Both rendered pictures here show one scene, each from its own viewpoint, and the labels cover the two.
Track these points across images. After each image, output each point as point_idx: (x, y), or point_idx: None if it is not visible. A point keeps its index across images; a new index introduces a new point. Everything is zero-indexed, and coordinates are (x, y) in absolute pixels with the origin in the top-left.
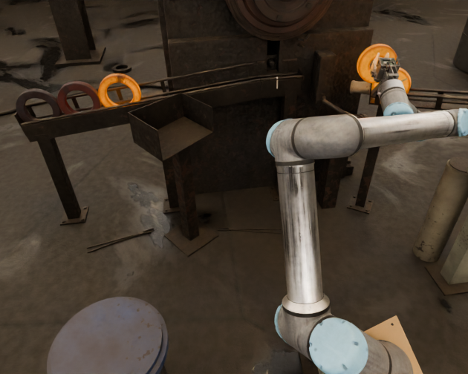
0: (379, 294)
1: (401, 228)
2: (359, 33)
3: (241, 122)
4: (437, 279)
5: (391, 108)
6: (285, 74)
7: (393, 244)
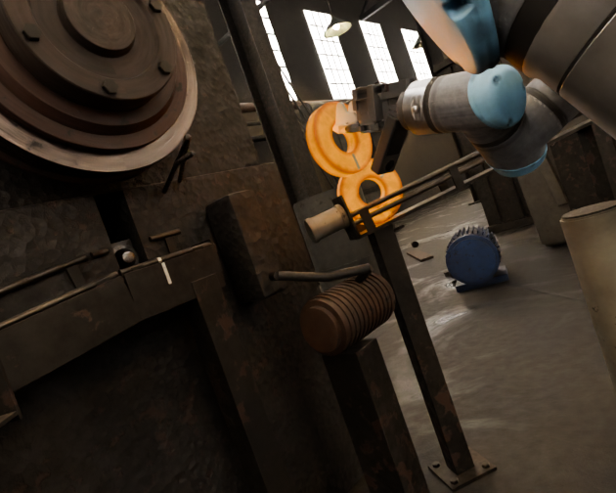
0: None
1: (571, 445)
2: (259, 170)
3: (109, 435)
4: None
5: (483, 76)
6: None
7: (613, 476)
